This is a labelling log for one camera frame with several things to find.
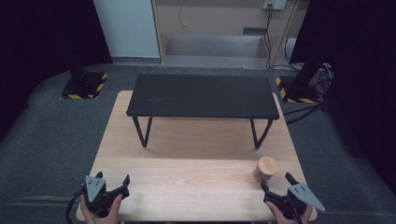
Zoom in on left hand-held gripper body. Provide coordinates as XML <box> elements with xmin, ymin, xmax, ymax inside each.
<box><xmin>81</xmin><ymin>175</ymin><xmax>119</xmax><ymax>218</ymax></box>

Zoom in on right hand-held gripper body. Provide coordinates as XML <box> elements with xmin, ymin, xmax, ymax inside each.
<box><xmin>270</xmin><ymin>182</ymin><xmax>327</xmax><ymax>220</ymax></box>

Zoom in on wooden cylinder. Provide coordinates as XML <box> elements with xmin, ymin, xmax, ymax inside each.
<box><xmin>252</xmin><ymin>156</ymin><xmax>279</xmax><ymax>184</ymax></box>

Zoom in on person's right hand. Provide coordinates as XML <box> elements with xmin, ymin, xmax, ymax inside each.
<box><xmin>264</xmin><ymin>200</ymin><xmax>314</xmax><ymax>224</ymax></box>

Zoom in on person's left hand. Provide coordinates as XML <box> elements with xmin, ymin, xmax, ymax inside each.
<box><xmin>78</xmin><ymin>193</ymin><xmax>124</xmax><ymax>224</ymax></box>

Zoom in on stand base with hazard tape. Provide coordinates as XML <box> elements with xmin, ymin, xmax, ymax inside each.
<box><xmin>275</xmin><ymin>76</ymin><xmax>321</xmax><ymax>105</ymax></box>
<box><xmin>59</xmin><ymin>72</ymin><xmax>109</xmax><ymax>101</ymax></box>

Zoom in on black low shelf stand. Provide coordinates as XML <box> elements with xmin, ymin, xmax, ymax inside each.
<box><xmin>125</xmin><ymin>73</ymin><xmax>280</xmax><ymax>149</ymax></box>

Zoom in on black curtain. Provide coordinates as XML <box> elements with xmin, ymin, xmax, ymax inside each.
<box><xmin>289</xmin><ymin>0</ymin><xmax>396</xmax><ymax>189</ymax></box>
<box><xmin>0</xmin><ymin>0</ymin><xmax>114</xmax><ymax>143</ymax></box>

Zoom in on dark label strip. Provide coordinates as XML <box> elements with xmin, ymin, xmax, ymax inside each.
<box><xmin>242</xmin><ymin>27</ymin><xmax>268</xmax><ymax>35</ymax></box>

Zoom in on white power strip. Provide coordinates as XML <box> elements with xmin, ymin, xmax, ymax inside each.
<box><xmin>262</xmin><ymin>0</ymin><xmax>288</xmax><ymax>11</ymax></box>

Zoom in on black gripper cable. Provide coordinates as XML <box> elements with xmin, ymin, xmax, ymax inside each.
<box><xmin>64</xmin><ymin>186</ymin><xmax>87</xmax><ymax>224</ymax></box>
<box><xmin>290</xmin><ymin>199</ymin><xmax>304</xmax><ymax>224</ymax></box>

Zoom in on black floor cables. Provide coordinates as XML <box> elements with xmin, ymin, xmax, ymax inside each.
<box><xmin>281</xmin><ymin>101</ymin><xmax>329</xmax><ymax>126</ymax></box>

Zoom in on tangled cable bundle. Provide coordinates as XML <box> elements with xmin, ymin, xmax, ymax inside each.
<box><xmin>311</xmin><ymin>63</ymin><xmax>336</xmax><ymax>104</ymax></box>

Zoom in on black power cables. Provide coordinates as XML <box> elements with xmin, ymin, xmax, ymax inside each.
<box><xmin>262</xmin><ymin>7</ymin><xmax>303</xmax><ymax>73</ymax></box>

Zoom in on white wall panel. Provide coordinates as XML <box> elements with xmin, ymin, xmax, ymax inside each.
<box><xmin>92</xmin><ymin>0</ymin><xmax>162</xmax><ymax>60</ymax></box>

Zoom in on wooden cabinet frame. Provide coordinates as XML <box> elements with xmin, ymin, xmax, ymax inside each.
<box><xmin>151</xmin><ymin>0</ymin><xmax>307</xmax><ymax>70</ymax></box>

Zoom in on thin white hanging cable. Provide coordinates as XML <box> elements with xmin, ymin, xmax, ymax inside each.
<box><xmin>177</xmin><ymin>0</ymin><xmax>187</xmax><ymax>27</ymax></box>

